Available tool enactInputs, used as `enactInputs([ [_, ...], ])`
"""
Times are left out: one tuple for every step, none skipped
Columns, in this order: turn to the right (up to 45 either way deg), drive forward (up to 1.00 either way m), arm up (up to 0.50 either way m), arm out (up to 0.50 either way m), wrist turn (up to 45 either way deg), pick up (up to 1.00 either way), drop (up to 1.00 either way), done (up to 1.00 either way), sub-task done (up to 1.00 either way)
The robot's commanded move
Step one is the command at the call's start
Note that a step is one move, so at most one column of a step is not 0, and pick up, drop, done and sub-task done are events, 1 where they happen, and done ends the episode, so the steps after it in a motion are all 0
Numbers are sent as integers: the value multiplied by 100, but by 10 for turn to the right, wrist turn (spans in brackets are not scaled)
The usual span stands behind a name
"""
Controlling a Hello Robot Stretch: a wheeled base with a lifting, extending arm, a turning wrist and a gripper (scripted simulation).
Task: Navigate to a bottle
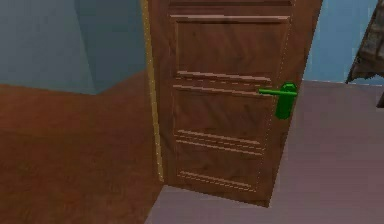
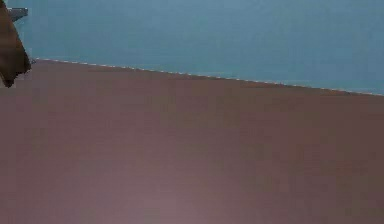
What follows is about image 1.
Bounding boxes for brown panelled wooden door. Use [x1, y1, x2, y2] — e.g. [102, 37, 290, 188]
[139, 0, 324, 208]

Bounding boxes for grey patterned hanging cloth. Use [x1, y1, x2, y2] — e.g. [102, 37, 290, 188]
[345, 0, 384, 109]

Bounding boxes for green door handle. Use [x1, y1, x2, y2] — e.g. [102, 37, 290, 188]
[258, 81, 299, 121]

